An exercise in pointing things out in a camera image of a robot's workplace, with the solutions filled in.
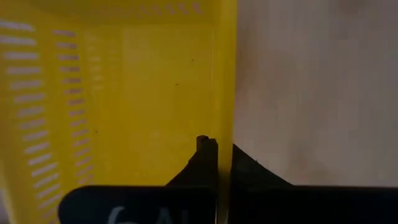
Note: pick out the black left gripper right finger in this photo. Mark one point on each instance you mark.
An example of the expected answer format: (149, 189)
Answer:
(280, 205)

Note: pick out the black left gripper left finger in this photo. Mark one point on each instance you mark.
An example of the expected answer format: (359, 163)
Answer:
(186, 202)

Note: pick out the yellow slotted plastic basket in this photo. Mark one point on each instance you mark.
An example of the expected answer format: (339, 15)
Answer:
(140, 77)

